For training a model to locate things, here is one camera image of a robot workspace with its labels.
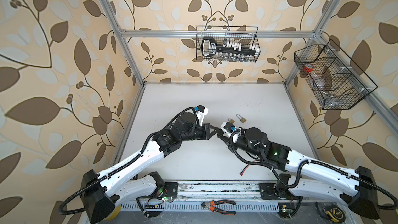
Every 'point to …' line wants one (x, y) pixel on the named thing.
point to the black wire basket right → (338, 83)
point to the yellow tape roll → (115, 213)
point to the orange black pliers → (210, 205)
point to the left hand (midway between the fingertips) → (220, 130)
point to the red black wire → (243, 170)
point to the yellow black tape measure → (333, 213)
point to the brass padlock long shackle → (242, 120)
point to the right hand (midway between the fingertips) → (221, 133)
